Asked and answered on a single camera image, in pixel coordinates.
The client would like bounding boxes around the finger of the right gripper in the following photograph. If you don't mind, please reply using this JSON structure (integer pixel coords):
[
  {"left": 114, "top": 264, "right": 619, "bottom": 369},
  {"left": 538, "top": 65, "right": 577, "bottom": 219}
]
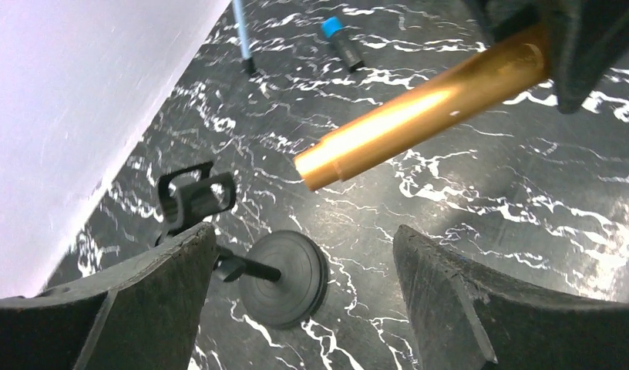
[{"left": 465, "top": 0, "right": 629, "bottom": 114}]

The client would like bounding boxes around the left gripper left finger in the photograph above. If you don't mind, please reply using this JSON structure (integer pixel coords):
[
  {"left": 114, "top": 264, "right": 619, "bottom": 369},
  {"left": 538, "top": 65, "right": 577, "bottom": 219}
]
[{"left": 0, "top": 223, "right": 217, "bottom": 369}]

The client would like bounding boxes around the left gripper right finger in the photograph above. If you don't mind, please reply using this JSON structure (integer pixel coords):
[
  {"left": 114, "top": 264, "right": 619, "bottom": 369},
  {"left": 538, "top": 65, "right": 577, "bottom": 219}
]
[{"left": 393, "top": 224, "right": 629, "bottom": 369}]

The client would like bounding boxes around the gold microphone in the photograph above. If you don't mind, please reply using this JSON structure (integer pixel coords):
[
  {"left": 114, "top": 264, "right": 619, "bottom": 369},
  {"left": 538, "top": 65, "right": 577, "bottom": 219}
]
[{"left": 294, "top": 24, "right": 550, "bottom": 191}]

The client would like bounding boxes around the black round-base mic stand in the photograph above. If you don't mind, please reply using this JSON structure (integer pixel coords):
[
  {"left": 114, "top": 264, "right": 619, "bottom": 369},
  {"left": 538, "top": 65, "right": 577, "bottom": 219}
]
[{"left": 155, "top": 161, "right": 329, "bottom": 329}]

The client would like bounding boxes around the black marker blue cap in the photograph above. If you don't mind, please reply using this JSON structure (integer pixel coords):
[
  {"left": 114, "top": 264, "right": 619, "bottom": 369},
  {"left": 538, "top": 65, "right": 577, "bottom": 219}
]
[{"left": 321, "top": 16, "right": 365, "bottom": 72}]

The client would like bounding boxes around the grey tripod music stand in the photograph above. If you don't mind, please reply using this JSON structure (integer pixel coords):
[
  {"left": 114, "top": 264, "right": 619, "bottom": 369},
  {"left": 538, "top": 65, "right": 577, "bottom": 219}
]
[{"left": 232, "top": 0, "right": 256, "bottom": 76}]

